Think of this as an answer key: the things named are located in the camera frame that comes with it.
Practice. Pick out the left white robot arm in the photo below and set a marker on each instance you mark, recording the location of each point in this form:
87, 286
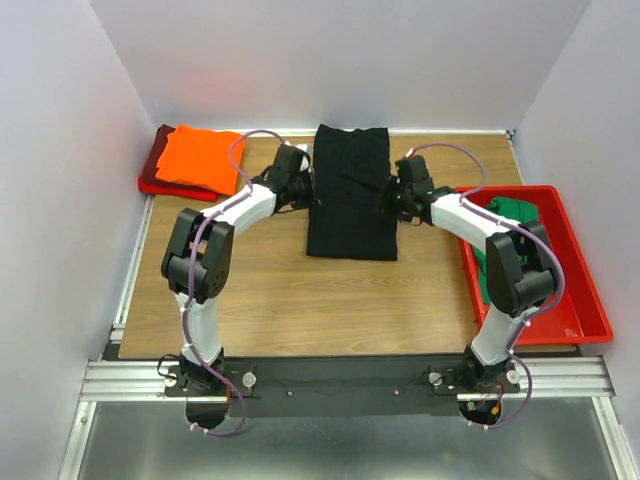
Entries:
197, 260

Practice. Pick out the black t shirt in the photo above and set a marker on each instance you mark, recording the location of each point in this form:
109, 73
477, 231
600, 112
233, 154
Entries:
351, 168

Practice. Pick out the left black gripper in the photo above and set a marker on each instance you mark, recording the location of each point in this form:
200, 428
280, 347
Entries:
312, 199

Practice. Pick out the orange folded t shirt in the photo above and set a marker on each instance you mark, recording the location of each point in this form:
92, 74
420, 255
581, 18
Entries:
201, 158

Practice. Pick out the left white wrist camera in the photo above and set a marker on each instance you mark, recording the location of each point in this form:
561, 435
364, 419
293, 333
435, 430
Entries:
306, 156

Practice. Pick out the red folded t shirt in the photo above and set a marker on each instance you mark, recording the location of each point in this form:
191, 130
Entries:
154, 188

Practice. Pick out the red plastic bin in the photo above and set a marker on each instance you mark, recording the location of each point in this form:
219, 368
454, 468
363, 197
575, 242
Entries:
580, 317

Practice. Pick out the aluminium frame rail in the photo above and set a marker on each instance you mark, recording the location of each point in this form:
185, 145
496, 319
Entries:
131, 381

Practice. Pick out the green t shirt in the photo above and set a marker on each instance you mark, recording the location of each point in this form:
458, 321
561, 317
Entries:
513, 209

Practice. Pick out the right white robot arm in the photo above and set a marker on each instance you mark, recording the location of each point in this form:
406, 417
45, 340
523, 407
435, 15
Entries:
523, 275

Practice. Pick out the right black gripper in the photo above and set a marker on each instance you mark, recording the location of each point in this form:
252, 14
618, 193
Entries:
390, 186

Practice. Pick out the maroon folded t shirt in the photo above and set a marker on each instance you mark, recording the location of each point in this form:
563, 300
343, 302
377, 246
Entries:
149, 169

